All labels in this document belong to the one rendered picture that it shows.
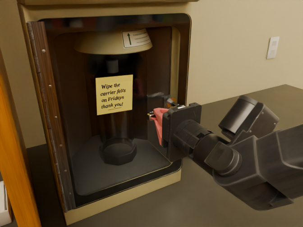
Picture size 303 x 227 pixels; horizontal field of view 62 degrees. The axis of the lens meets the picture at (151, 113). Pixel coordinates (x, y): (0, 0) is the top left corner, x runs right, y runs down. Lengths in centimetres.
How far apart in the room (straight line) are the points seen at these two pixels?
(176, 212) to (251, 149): 39
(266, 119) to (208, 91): 92
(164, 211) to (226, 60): 85
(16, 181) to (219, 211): 46
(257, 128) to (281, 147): 8
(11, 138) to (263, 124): 36
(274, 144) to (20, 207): 39
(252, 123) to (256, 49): 110
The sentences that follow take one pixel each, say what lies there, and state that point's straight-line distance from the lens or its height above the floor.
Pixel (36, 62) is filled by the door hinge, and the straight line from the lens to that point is 46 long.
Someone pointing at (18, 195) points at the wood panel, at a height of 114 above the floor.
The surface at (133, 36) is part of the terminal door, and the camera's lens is 50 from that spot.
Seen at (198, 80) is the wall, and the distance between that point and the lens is 122.
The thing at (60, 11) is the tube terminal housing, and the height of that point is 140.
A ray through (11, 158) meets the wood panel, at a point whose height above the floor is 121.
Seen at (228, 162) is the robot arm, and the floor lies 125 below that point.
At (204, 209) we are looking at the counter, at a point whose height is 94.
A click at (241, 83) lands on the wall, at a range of 144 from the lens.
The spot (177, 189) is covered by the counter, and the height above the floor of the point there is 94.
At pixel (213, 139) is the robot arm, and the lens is 39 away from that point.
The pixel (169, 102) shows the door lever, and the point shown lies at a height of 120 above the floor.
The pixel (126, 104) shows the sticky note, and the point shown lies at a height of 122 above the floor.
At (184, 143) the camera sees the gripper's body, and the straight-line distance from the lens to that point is 42.
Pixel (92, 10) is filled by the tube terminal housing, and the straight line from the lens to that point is 48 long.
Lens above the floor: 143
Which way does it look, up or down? 25 degrees down
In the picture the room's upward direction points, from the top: straight up
